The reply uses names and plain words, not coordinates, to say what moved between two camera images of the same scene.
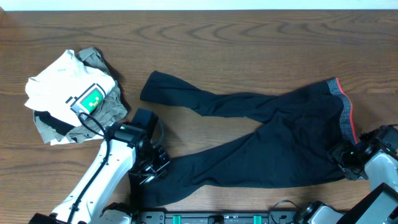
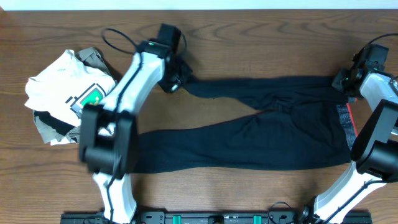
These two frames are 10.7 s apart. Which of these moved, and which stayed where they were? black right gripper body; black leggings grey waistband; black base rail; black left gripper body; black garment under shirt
Moved: black right gripper body; black left gripper body; black leggings grey waistband
Stayed: black garment under shirt; black base rail
